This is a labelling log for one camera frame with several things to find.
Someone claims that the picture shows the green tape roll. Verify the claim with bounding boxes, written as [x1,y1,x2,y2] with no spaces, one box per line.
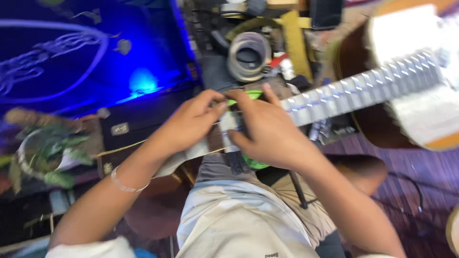
[227,90,271,170]

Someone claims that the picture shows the silver bracelet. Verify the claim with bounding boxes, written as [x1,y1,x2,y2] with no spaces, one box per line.
[110,166,151,193]

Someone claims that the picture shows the yellow strap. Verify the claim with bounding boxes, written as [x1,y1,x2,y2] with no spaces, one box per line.
[279,10,314,81]

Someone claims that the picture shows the person's left hand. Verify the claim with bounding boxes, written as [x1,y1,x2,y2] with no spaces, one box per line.
[153,89,229,159]

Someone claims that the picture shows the round wooden rim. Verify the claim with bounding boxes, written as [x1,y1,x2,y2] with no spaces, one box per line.
[445,205,459,256]

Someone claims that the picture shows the black cable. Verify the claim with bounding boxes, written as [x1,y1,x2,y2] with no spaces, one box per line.
[373,171,459,215]

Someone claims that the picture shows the black speaker box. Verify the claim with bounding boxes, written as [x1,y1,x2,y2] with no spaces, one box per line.
[309,0,345,30]

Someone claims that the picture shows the person's right hand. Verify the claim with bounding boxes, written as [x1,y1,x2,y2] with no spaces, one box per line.
[226,83,322,171]

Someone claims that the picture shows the brown guitar with silver-taped neck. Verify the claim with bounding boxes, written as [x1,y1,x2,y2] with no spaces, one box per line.
[206,0,459,155]

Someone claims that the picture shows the wreath with green leaves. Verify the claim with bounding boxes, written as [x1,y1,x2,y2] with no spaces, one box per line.
[0,107,95,191]

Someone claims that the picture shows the white shirt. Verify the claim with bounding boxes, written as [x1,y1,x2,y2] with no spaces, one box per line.
[45,179,321,258]

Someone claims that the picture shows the blue lit neon sign panel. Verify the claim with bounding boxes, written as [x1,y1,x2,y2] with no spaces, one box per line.
[0,0,203,116]

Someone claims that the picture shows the black case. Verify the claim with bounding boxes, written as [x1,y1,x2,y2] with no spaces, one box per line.
[100,88,205,151]

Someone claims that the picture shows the red tool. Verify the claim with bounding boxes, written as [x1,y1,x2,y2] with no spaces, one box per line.
[268,52,290,69]

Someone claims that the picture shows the silver foil scraps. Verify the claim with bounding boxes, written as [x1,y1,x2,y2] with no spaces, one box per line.
[309,118,356,143]

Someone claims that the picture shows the silver foil tape strip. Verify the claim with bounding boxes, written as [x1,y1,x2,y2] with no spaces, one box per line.
[218,109,246,154]

